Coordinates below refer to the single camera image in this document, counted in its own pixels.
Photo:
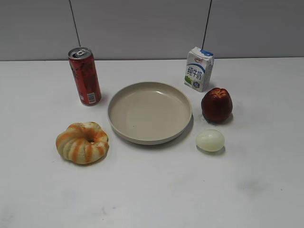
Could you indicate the white peeled egg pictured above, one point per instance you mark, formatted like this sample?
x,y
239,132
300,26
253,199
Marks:
x,y
210,140

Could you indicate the beige round plate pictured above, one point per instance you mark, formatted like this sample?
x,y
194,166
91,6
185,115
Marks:
x,y
149,113

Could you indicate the dark red apple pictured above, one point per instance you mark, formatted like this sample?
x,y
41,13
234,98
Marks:
x,y
216,105

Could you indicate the white milk carton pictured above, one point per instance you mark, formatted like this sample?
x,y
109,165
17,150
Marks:
x,y
198,69

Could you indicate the red soda can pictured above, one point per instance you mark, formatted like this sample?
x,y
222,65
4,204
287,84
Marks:
x,y
82,63

